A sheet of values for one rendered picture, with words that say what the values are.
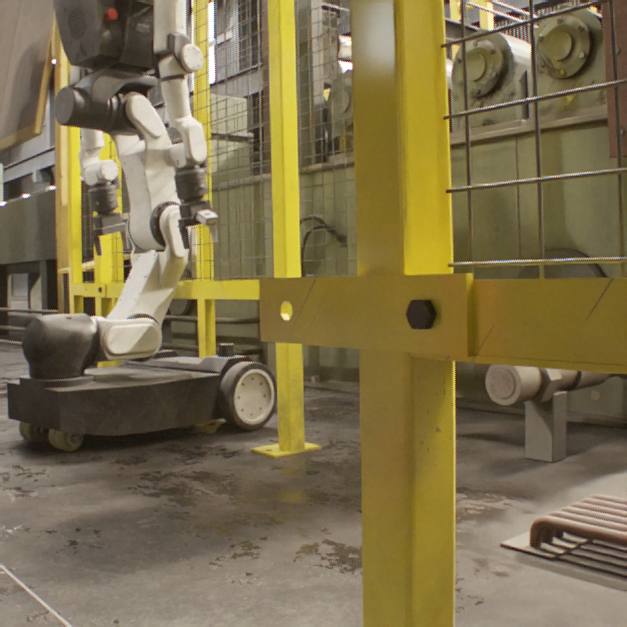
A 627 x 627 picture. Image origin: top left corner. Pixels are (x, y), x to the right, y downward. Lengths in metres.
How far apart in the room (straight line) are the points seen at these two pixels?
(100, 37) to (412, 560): 1.93
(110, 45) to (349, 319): 1.84
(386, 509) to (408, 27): 0.33
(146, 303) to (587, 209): 1.33
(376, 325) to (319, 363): 2.73
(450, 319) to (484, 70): 2.29
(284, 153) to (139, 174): 0.56
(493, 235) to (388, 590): 2.12
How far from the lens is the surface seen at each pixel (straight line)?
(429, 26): 0.56
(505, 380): 1.77
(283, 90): 2.02
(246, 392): 2.29
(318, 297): 0.57
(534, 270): 2.48
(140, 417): 2.13
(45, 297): 5.97
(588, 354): 0.44
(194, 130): 2.19
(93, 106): 2.28
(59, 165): 5.08
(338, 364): 3.17
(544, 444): 1.91
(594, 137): 2.44
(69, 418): 2.09
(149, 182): 2.36
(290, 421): 1.99
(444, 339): 0.49
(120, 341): 2.22
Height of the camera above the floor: 0.44
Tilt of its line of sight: 2 degrees down
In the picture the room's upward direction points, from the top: 1 degrees counter-clockwise
